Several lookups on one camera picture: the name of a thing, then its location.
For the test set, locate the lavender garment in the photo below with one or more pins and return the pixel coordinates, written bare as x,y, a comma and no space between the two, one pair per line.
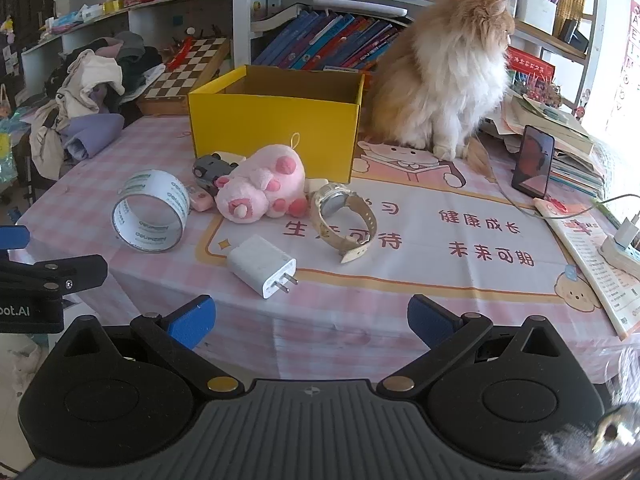
95,132

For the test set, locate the fluffy orange white cat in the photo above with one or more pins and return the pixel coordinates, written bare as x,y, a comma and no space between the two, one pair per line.
440,70

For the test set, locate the white power strip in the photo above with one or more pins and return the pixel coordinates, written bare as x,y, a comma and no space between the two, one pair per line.
622,255

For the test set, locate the white pen holder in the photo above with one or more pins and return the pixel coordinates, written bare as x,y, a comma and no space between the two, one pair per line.
535,10

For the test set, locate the pink checked printed tablecloth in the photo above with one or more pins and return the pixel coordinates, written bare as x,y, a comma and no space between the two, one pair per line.
400,270

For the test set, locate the yellow cardboard box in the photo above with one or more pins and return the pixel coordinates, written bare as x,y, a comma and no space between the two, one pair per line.
280,125

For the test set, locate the wooden chessboard box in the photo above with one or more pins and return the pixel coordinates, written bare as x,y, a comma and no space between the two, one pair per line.
185,77

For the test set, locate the black smartphone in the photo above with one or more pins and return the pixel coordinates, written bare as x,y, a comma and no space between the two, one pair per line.
534,162

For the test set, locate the stack of books and papers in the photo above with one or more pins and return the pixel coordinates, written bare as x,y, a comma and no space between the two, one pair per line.
560,130

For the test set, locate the pink plush toy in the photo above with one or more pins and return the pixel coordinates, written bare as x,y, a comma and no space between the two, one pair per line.
260,185

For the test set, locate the red tassel ornament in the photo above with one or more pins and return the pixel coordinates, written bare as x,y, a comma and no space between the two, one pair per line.
180,50

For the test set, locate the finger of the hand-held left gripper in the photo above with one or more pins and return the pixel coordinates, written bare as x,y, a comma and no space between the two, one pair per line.
75,270
12,237

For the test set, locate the white flat book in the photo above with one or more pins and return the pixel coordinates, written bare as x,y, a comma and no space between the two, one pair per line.
350,10

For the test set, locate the white garment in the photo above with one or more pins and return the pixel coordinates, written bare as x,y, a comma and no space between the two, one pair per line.
85,80

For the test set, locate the dark garments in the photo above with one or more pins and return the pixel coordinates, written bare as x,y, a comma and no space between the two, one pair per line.
132,62

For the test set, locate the white plug charger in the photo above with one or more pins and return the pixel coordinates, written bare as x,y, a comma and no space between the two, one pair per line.
257,266

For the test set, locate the red paper box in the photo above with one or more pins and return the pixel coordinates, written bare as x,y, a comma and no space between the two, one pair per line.
530,67

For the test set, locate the row of colourful books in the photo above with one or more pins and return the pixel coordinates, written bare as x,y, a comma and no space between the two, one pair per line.
325,40

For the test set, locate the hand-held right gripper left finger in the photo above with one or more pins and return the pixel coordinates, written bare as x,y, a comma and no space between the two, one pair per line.
192,321

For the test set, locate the white plugged adapter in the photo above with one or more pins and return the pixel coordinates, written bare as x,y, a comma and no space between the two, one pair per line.
627,232

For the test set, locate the pink plastic case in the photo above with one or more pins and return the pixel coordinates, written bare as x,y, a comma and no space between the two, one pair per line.
202,199

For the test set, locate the clear tape roll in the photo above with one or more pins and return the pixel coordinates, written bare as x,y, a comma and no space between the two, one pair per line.
150,180

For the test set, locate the grey toy car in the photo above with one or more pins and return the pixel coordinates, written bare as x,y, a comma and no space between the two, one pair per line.
212,166

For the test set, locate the white bookshelf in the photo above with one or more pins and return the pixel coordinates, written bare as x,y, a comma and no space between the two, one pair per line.
242,10

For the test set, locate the printed booklet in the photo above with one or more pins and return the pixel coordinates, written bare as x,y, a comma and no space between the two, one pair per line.
595,270

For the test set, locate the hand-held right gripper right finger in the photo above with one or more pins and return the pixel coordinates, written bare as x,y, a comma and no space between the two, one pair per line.
431,319

